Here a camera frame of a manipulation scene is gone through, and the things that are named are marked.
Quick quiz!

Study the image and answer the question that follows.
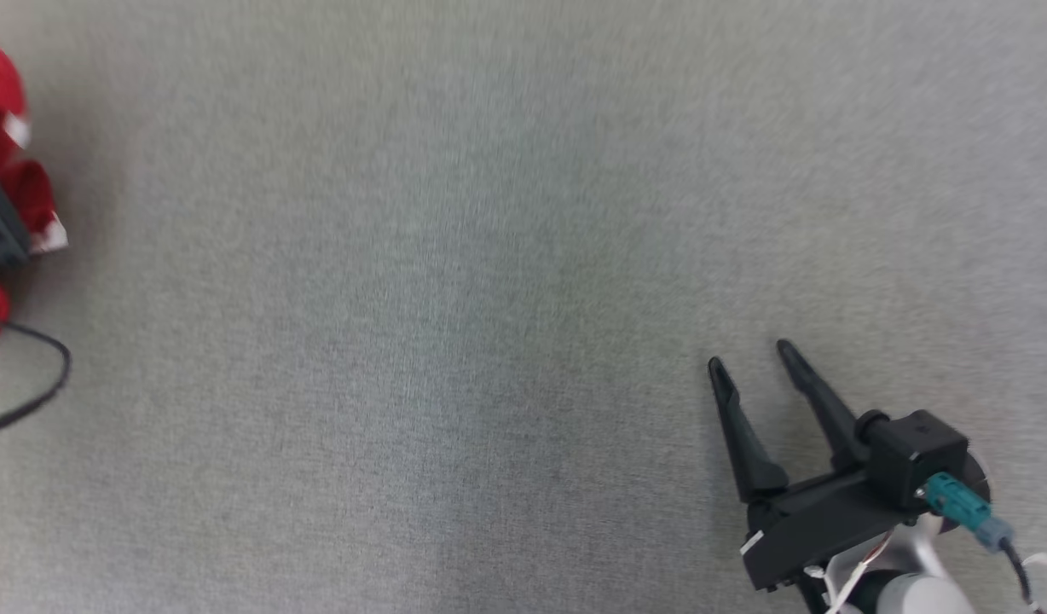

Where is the right camera cable teal plug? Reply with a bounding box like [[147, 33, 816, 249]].
[[924, 473, 1044, 614]]

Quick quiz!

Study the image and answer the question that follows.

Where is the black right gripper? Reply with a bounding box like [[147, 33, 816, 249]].
[[709, 339, 917, 593]]

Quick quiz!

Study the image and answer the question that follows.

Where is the red white twisted wire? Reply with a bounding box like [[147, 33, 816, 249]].
[[803, 533, 1047, 614]]

